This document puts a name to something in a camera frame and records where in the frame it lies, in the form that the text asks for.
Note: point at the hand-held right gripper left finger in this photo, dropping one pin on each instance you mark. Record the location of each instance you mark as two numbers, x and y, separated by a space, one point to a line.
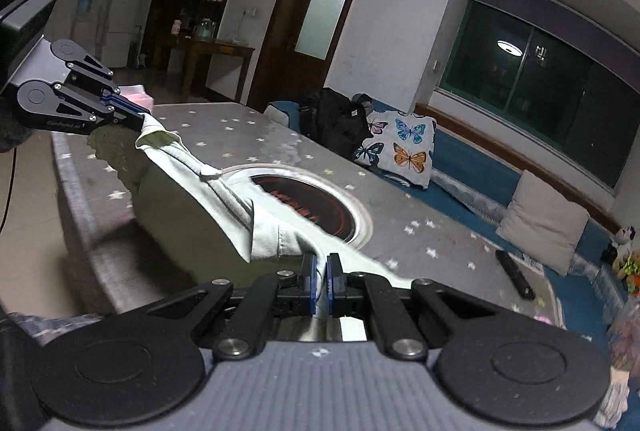
311 283

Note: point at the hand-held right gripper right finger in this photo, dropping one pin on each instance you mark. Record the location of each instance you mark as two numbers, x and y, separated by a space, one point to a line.
331 283

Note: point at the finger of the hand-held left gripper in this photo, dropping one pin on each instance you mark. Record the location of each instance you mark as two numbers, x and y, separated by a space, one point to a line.
125 116
92 71

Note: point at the pale green garment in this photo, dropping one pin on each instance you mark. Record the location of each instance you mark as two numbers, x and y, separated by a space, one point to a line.
200 211

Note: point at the person's left hand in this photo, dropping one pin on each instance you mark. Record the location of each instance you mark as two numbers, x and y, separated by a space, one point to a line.
12 131

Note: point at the pink folded cloth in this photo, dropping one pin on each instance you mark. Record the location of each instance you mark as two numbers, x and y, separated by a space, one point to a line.
137 97

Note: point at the white refrigerator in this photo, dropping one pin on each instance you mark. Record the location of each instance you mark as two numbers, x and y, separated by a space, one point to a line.
122 21

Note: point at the small pink bottle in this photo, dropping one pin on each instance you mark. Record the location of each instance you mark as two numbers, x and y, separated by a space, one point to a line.
175 26

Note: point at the dark wooden side table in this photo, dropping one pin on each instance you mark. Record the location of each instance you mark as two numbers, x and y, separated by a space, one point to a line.
220 48

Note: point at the glass jar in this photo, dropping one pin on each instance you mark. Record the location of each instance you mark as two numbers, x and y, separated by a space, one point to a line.
204 30

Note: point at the butterfly print pillow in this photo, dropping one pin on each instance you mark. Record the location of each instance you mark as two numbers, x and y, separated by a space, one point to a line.
405 146

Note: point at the black backpack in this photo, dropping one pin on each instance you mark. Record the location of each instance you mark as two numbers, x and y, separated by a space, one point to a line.
335 121

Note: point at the brown wooden door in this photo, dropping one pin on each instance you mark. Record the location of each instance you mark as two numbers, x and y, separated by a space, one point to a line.
280 61

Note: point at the black remote control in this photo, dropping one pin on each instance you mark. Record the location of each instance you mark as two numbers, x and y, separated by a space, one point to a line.
515 273

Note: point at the blue cushioned bench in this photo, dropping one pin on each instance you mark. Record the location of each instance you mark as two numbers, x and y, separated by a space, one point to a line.
470 156

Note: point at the person's dark patterned clothing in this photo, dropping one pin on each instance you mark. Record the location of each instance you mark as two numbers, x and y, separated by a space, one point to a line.
50 318

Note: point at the beige pillow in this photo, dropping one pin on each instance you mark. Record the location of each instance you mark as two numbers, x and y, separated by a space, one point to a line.
542 221

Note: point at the clear plastic storage box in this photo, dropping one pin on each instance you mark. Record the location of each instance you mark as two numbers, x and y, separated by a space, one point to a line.
620 346

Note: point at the brown bear plush toy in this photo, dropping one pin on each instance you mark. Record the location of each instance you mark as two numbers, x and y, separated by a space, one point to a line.
627 266

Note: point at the panda plush toy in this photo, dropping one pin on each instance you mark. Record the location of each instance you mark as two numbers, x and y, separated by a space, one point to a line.
625 236

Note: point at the dark glass window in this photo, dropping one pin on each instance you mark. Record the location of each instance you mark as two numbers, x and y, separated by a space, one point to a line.
550 76

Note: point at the orange plush toy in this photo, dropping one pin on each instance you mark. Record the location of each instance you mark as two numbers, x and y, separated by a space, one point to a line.
635 283

